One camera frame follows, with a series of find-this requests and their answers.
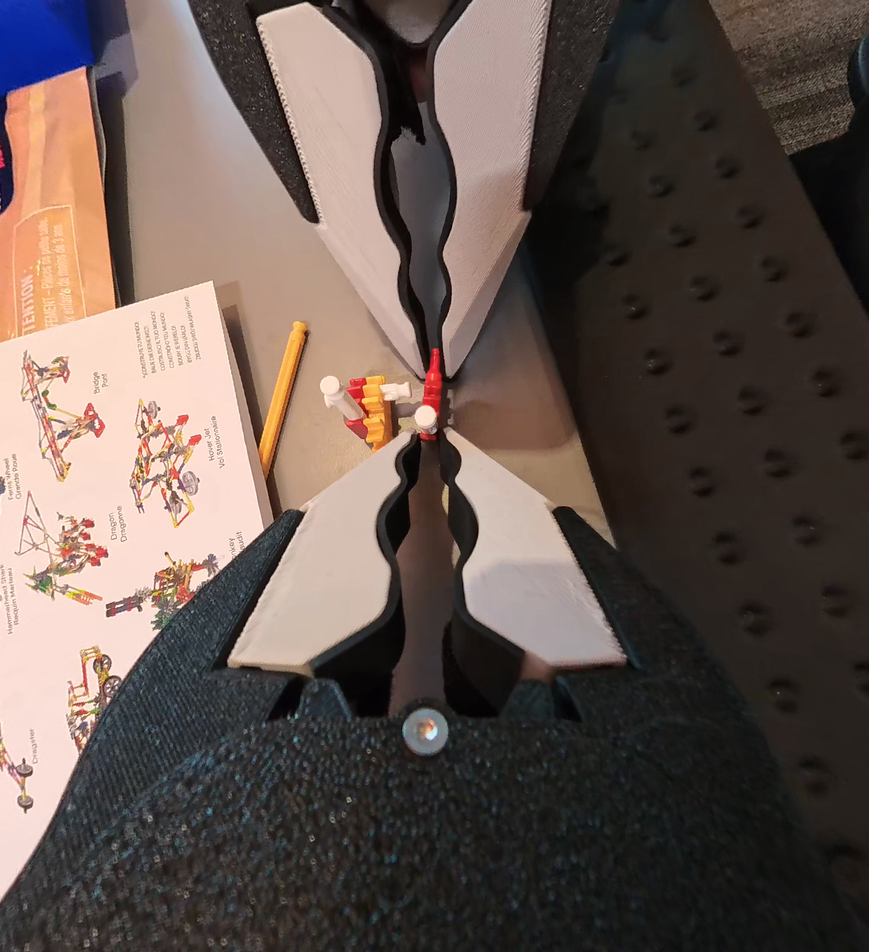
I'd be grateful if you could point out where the yellow toy rod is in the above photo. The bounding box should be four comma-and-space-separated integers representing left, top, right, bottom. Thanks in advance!
257, 320, 309, 478

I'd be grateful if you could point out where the white printed instruction booklet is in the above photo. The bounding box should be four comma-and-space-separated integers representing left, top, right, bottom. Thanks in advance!
0, 281, 277, 845

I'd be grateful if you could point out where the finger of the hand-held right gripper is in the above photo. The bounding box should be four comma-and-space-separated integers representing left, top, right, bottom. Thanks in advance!
256, 3, 439, 376
427, 0, 555, 380

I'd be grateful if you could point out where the orange printed toy box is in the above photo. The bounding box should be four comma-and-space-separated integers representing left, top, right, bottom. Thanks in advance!
0, 65, 121, 357

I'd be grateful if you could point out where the red yellow connector assembly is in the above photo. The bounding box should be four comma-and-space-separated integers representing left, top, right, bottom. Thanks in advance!
359, 396, 400, 455

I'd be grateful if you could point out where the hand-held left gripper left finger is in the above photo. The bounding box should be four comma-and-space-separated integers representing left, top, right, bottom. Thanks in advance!
226, 431, 421, 670

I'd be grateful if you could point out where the blue plastic bin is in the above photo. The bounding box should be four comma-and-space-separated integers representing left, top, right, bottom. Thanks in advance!
0, 0, 108, 123

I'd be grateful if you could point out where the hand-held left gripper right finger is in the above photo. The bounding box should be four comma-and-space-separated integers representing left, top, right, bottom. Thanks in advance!
438, 430, 629, 668

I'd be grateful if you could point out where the black dotted mat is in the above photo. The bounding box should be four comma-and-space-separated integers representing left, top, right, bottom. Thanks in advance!
520, 0, 869, 952

